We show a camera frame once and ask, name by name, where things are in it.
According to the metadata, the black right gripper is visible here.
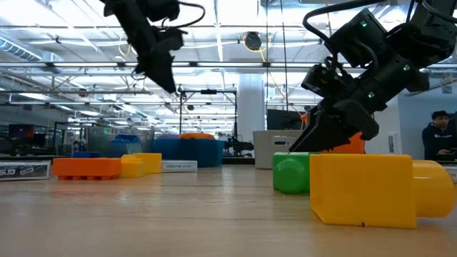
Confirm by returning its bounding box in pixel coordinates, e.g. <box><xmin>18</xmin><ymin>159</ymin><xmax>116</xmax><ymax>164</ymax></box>
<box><xmin>288</xmin><ymin>53</ymin><xmax>429</xmax><ymax>153</ymax></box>

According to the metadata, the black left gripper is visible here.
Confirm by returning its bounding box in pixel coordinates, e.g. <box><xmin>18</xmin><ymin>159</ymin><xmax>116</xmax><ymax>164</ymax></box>
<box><xmin>134</xmin><ymin>0</ymin><xmax>185</xmax><ymax>93</ymax></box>

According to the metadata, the orange pumpkin face bucket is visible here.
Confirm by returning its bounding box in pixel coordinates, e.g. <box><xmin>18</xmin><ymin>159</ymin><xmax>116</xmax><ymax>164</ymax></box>
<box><xmin>301</xmin><ymin>113</ymin><xmax>367</xmax><ymax>155</ymax></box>

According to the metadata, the black monitor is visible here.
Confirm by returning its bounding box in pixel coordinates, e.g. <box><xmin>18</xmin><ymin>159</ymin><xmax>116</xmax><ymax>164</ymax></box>
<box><xmin>266</xmin><ymin>109</ymin><xmax>303</xmax><ymax>131</ymax></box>

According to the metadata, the green toy block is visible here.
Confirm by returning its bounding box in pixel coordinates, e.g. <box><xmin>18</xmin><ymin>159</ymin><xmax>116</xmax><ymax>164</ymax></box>
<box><xmin>272</xmin><ymin>152</ymin><xmax>331</xmax><ymax>195</ymax></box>

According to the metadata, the yellow toy block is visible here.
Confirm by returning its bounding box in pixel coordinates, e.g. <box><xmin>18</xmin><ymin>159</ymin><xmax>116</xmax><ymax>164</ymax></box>
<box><xmin>132</xmin><ymin>152</ymin><xmax>163</xmax><ymax>175</ymax></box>
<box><xmin>309</xmin><ymin>153</ymin><xmax>457</xmax><ymax>229</ymax></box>

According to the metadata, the smoky grey translucent bin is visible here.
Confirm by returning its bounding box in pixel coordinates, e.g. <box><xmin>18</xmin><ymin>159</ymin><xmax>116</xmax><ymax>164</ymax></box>
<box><xmin>86</xmin><ymin>125</ymin><xmax>156</xmax><ymax>158</ymax></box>

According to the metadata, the light grey plastic bin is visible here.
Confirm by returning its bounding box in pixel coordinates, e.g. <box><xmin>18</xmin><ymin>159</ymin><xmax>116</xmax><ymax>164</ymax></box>
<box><xmin>252</xmin><ymin>129</ymin><xmax>304</xmax><ymax>170</ymax></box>

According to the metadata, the white square pillar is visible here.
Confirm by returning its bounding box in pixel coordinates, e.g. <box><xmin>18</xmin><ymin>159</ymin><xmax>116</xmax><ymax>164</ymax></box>
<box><xmin>236</xmin><ymin>73</ymin><xmax>268</xmax><ymax>143</ymax></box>

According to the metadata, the blue plastic bin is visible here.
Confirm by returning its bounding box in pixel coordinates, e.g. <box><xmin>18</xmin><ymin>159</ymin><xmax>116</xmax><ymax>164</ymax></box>
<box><xmin>153</xmin><ymin>137</ymin><xmax>226</xmax><ymax>168</ymax></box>

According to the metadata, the yellow flat brick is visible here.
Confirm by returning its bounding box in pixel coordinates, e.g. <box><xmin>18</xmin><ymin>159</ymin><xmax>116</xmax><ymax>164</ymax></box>
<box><xmin>120</xmin><ymin>157</ymin><xmax>147</xmax><ymax>178</ymax></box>

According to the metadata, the person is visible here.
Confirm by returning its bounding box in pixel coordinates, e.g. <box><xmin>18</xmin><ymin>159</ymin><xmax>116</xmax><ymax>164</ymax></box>
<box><xmin>421</xmin><ymin>109</ymin><xmax>457</xmax><ymax>161</ymax></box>

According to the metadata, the small blue brick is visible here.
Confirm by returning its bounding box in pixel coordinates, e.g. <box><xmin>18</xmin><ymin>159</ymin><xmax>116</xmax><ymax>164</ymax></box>
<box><xmin>70</xmin><ymin>151</ymin><xmax>101</xmax><ymax>159</ymax></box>

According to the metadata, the orange-red flat brick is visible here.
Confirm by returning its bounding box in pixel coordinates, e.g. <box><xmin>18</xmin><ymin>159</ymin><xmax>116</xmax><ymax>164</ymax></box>
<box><xmin>52</xmin><ymin>157</ymin><xmax>123</xmax><ymax>181</ymax></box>

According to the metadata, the black and white card deck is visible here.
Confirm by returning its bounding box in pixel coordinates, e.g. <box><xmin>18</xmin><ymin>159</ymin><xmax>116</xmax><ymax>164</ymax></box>
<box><xmin>0</xmin><ymin>160</ymin><xmax>52</xmax><ymax>181</ymax></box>

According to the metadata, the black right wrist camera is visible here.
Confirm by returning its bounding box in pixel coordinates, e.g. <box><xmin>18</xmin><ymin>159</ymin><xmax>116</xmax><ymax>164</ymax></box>
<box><xmin>301</xmin><ymin>63</ymin><xmax>344</xmax><ymax>98</ymax></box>

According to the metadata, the black gantry frame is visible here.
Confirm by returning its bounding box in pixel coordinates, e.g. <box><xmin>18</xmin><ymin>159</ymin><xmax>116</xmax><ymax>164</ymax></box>
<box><xmin>177</xmin><ymin>89</ymin><xmax>239</xmax><ymax>138</ymax></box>

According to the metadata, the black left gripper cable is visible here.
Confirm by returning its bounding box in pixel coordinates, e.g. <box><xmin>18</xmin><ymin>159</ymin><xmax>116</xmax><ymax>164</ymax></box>
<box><xmin>160</xmin><ymin>1</ymin><xmax>207</xmax><ymax>30</ymax></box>

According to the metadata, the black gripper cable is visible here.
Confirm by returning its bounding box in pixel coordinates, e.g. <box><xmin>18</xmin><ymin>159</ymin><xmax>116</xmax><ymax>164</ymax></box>
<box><xmin>302</xmin><ymin>0</ymin><xmax>379</xmax><ymax>69</ymax></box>
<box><xmin>160</xmin><ymin>1</ymin><xmax>207</xmax><ymax>30</ymax></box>

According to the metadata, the black ceiling cable reel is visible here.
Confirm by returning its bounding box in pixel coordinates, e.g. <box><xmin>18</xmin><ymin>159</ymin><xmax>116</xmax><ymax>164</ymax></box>
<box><xmin>243</xmin><ymin>31</ymin><xmax>264</xmax><ymax>51</ymax></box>

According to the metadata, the black camera device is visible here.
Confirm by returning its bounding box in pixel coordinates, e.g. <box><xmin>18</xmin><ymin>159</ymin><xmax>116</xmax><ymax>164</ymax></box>
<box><xmin>224</xmin><ymin>136</ymin><xmax>256</xmax><ymax>158</ymax></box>

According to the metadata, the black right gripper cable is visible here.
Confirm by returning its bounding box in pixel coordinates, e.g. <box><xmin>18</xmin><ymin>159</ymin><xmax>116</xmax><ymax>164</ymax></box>
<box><xmin>302</xmin><ymin>0</ymin><xmax>379</xmax><ymax>69</ymax></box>

